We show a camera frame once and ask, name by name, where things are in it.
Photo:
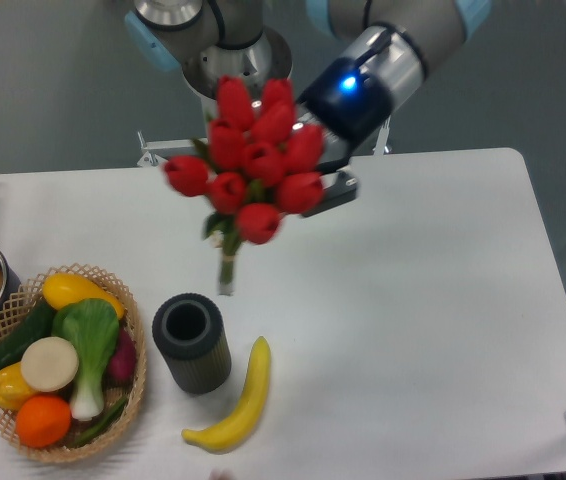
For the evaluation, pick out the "purple red onion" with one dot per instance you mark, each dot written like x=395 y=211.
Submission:
x=122 y=364

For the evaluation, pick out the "yellow bell pepper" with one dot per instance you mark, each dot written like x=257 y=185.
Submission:
x=14 y=390

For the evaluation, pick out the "dark grey ribbed vase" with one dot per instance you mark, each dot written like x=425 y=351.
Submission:
x=189 y=332

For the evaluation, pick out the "green bean pod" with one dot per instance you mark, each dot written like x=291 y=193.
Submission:
x=107 y=419

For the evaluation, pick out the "red tulip bouquet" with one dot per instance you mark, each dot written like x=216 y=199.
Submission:
x=256 y=167

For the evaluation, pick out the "green bok choy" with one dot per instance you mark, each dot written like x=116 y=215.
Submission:
x=91 y=326

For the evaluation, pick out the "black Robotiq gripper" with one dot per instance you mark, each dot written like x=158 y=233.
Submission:
x=349 y=102

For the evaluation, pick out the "yellow banana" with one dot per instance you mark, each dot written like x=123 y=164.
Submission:
x=233 y=430

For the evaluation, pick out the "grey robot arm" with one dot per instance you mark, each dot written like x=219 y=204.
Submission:
x=394 y=47

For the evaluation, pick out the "orange fruit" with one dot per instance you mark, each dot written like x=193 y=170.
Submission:
x=43 y=420

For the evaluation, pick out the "white round radish slice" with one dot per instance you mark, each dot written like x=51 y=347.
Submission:
x=49 y=364

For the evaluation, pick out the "green cucumber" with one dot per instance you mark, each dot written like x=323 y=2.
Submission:
x=35 y=326

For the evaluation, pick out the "woven wicker basket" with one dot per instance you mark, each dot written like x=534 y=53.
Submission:
x=129 y=395

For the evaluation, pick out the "yellow squash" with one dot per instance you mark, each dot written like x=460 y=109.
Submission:
x=62 y=289

